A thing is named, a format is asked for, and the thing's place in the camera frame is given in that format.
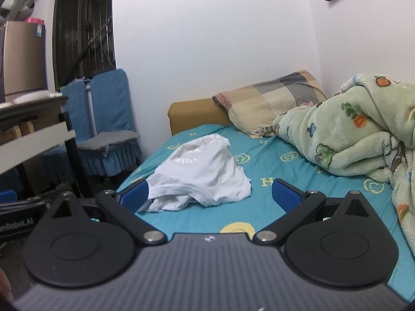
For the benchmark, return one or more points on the plaid pillow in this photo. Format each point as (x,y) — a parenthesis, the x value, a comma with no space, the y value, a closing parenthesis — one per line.
(269,103)

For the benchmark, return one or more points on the brown refrigerator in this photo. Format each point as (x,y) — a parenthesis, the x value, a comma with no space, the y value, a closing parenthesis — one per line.
(26,58)

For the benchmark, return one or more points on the mustard bed headboard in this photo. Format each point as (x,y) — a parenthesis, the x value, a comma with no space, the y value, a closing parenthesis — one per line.
(194,116)

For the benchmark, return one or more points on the blue covered chair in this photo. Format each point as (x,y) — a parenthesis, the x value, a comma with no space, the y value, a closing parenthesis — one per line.
(76,110)
(108,103)

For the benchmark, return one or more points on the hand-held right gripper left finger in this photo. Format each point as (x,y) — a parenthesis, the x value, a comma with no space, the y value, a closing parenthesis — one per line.
(136,195)

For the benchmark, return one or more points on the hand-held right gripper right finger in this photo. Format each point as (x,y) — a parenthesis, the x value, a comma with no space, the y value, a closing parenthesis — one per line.
(285,196)

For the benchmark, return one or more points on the pink container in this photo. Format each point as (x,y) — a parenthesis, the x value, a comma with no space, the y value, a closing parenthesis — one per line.
(34,21)

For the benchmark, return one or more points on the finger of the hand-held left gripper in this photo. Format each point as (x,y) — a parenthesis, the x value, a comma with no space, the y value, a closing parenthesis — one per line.
(8,196)

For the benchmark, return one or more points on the teal patterned bed sheet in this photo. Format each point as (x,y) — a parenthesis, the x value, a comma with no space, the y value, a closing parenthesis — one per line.
(269,165)

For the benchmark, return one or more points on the white garment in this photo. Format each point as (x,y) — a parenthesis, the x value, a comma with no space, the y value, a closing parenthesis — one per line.
(201,175)

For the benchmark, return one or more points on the green printed fleece blanket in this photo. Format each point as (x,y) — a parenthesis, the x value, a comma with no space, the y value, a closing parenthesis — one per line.
(350,136)

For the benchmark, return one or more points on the grey seat cushion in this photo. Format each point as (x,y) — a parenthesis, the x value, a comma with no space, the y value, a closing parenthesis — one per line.
(107,141)

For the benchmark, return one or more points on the dark window with grille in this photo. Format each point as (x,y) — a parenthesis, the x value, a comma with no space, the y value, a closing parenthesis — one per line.
(81,39)

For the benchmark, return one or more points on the black framed table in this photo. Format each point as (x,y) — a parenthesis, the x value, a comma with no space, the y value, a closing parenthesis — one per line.
(32,142)

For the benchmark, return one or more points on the white dish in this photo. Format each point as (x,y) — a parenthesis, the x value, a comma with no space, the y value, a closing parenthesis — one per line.
(29,97)

